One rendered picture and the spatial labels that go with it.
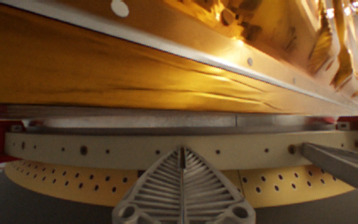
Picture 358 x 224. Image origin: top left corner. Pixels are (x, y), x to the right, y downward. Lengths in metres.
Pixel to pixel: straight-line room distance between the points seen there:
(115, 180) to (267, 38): 0.31
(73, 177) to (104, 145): 0.11
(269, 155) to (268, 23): 0.17
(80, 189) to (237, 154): 0.26
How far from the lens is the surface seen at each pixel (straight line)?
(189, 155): 0.16
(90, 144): 0.25
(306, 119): 0.34
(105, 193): 0.27
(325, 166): 0.24
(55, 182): 0.36
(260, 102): 0.21
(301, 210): 0.31
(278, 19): 0.24
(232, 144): 0.21
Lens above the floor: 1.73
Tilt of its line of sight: 4 degrees up
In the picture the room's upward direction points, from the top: 1 degrees counter-clockwise
